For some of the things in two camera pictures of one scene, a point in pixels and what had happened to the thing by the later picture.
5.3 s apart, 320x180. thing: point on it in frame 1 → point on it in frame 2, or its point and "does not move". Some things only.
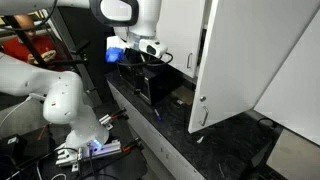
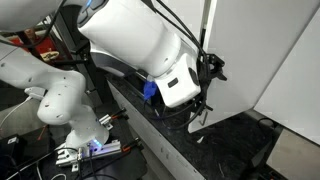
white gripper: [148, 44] → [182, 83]
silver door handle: [206, 116] does not move
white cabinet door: [247, 44] does not move
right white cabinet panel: [293, 98] does not move
